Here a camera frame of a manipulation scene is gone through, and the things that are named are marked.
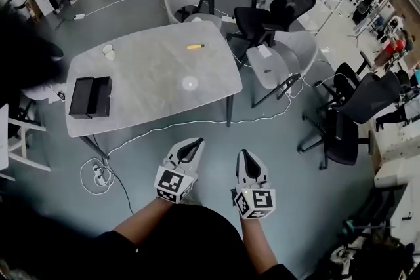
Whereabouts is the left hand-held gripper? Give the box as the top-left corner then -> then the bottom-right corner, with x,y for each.
154,137 -> 205,205

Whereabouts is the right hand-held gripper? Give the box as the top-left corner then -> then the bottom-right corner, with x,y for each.
229,149 -> 276,220

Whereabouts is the black box container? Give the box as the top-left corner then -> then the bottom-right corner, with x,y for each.
68,75 -> 113,119

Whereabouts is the person's left forearm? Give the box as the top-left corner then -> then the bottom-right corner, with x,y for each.
113,197 -> 173,245

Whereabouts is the person's right forearm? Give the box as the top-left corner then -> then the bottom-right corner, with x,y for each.
240,215 -> 280,277

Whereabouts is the grey marble table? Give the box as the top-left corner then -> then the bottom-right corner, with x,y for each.
64,20 -> 244,161

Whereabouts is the white power strip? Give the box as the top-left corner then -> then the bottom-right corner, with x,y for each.
92,164 -> 110,187

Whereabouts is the person's black shirt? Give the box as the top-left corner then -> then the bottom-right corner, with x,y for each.
0,203 -> 298,280

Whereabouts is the grey shell chair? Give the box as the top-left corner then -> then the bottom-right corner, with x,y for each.
18,83 -> 68,106
245,30 -> 320,109
163,0 -> 224,31

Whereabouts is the black mesh office chair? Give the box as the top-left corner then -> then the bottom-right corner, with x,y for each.
297,51 -> 402,172
226,0 -> 318,70

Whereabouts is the white patterned cup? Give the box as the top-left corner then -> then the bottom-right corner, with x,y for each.
102,43 -> 116,62

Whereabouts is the white wooden chair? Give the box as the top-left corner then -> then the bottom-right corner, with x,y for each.
0,103 -> 53,182

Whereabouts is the white floor cable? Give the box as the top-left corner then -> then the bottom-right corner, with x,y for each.
79,57 -> 348,197

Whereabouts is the black floor cable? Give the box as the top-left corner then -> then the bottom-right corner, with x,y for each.
91,134 -> 136,216

